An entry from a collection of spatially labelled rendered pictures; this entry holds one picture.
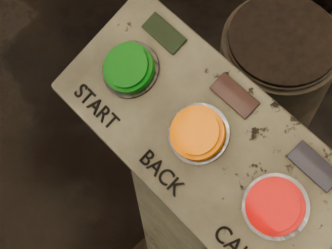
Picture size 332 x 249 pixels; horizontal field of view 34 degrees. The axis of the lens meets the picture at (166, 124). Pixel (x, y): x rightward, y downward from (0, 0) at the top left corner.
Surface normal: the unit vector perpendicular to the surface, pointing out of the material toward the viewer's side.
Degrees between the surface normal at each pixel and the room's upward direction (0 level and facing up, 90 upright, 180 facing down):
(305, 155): 20
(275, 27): 0
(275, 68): 0
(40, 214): 0
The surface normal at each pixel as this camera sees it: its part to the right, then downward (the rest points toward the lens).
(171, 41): -0.26, -0.18
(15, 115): -0.02, -0.43
